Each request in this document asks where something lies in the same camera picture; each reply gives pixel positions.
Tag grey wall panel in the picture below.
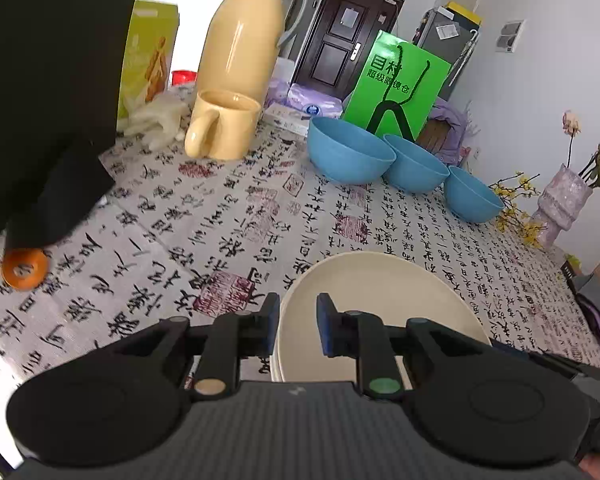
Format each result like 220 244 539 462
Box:
494 20 525 53

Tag yellow mug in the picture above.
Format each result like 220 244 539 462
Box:
184 90 262 161

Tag purple plastic bag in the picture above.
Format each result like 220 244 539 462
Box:
267 77 292 107

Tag yellow black box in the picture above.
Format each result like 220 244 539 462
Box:
442 0 483 26

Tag pale purple vase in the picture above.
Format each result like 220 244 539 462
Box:
530 163 592 251

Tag black cloth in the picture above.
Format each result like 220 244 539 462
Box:
5 135 117 252

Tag grey fridge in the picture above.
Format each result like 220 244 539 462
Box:
412 7 481 103

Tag purple covered chair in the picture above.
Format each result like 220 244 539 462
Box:
417 97 481 168

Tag dark grey purple cloth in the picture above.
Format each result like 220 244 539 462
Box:
562 255 600 361

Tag person's right hand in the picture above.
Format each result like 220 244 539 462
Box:
577 452 600 480

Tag purple tissue pack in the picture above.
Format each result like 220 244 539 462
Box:
287 82 343 118

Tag calligraphy print tablecloth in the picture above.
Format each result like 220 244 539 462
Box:
0 80 600 396

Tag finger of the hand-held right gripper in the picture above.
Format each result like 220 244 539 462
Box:
527 351 600 384

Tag green paper bag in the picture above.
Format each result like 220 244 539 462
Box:
341 30 452 143

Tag yellow green box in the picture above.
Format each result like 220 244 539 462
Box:
117 0 181 121

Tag orange tape roll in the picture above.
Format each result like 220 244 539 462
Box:
1 248 49 291

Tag blue bowl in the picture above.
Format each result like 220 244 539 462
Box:
308 117 397 185
443 166 505 224
383 134 451 192

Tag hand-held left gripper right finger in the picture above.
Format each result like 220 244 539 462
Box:
316 293 556 403

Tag pink white small box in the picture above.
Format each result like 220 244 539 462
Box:
265 104 313 136

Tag yellow flower branch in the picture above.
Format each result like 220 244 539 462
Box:
490 172 546 248

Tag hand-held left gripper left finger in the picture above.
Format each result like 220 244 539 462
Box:
45 292 280 403

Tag dark brown door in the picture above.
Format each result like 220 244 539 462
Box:
291 0 406 103

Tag yellow thermos jug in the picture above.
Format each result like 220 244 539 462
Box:
196 0 311 111

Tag black paper bag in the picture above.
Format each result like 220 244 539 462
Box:
0 0 148 251

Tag white glove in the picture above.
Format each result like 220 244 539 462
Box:
117 95 188 148

